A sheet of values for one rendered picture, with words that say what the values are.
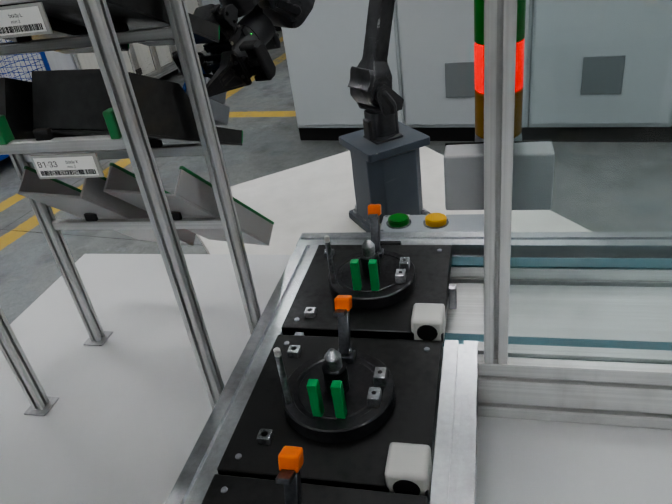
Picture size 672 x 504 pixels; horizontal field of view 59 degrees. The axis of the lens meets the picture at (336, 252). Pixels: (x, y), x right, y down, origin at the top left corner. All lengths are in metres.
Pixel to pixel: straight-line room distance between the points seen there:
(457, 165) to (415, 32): 3.25
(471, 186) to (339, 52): 3.43
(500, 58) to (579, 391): 0.44
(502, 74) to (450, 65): 3.29
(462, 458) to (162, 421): 0.48
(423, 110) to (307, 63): 0.85
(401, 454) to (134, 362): 0.58
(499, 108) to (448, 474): 0.39
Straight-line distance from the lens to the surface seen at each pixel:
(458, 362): 0.83
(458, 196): 0.71
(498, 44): 0.63
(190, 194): 0.87
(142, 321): 1.20
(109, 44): 0.67
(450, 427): 0.74
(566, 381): 0.85
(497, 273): 0.74
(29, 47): 0.95
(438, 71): 3.96
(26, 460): 1.03
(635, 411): 0.88
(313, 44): 4.15
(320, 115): 4.28
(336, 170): 1.66
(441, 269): 0.98
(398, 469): 0.66
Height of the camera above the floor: 1.51
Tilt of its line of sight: 31 degrees down
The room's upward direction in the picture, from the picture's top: 9 degrees counter-clockwise
